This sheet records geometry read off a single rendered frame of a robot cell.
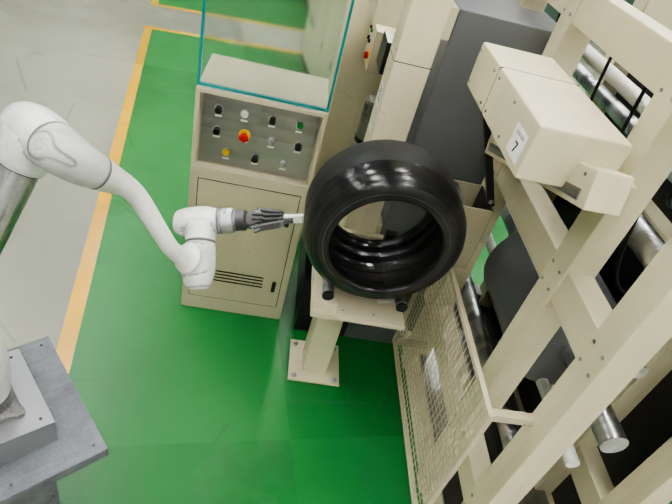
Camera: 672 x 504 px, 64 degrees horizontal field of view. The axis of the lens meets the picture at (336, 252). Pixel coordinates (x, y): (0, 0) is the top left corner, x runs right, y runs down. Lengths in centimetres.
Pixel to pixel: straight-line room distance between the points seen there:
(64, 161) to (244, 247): 142
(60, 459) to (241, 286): 141
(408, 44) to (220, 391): 178
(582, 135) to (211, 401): 198
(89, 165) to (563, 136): 116
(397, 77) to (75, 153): 104
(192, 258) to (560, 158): 112
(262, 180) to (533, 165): 140
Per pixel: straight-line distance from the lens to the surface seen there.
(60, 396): 195
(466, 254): 229
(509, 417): 176
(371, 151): 179
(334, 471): 260
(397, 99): 195
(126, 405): 269
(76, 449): 184
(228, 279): 289
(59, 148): 147
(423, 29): 188
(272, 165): 251
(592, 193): 140
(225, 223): 186
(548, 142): 141
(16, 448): 182
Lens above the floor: 223
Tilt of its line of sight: 38 degrees down
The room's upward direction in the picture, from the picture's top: 17 degrees clockwise
